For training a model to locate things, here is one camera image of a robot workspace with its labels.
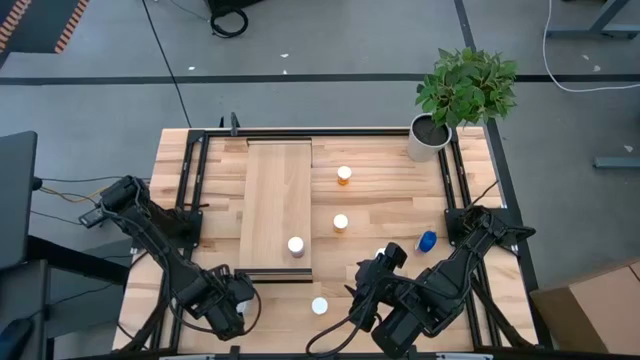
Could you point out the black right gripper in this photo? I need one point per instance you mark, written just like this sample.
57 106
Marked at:
394 292

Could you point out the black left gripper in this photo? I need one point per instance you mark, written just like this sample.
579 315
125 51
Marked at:
212 302

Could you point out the clear bottle blue cap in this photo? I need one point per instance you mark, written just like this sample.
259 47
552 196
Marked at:
427 241

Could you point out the pink bottle white cap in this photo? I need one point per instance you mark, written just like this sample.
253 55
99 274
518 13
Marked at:
295 245

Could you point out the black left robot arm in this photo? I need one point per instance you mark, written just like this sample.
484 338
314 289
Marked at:
165 255

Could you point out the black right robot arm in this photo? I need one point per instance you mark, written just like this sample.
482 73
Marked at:
450 270

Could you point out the white label strip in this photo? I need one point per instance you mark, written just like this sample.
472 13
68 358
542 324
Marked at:
465 357
187 357

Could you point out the black power adapter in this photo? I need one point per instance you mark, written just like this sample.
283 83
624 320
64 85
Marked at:
90 218

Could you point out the dark grey desk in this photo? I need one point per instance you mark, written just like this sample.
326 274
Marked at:
25 295

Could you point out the green plant white pot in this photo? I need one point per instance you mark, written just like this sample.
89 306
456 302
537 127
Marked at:
465 85

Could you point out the brown cardboard box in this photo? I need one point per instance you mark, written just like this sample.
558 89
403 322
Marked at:
600 310

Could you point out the dark blue chair part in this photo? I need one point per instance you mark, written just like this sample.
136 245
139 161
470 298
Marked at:
12 342

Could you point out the black monitor panel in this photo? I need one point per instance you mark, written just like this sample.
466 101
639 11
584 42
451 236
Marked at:
17 200

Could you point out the grey floor bar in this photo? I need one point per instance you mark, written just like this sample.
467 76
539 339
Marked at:
617 162

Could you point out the black equipment base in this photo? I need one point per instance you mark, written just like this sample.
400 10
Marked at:
230 4

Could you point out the dark mat orange striped edges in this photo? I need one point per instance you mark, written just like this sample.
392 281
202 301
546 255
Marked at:
45 25

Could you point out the black frame clamp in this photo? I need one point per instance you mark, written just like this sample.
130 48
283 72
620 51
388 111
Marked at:
412 352
234 352

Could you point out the wooden shelf black frame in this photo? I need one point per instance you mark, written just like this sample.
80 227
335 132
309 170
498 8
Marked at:
275 200

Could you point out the black aluminium table frame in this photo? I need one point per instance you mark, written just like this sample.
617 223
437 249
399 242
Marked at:
350 132

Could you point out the black clamp mount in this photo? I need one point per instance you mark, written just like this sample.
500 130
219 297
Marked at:
234 124

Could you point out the grey desk leg frame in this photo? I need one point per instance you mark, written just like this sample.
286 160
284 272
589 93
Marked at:
575 33

